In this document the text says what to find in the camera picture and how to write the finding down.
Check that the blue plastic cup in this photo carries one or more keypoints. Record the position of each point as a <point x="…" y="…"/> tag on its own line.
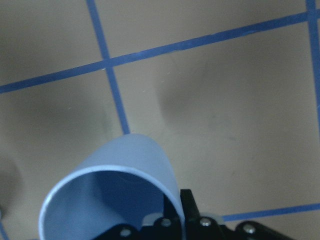
<point x="122" y="182"/>

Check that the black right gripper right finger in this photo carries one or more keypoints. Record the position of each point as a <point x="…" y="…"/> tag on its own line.
<point x="204" y="227"/>

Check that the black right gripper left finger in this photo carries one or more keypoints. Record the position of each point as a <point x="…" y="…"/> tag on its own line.
<point x="166" y="226"/>

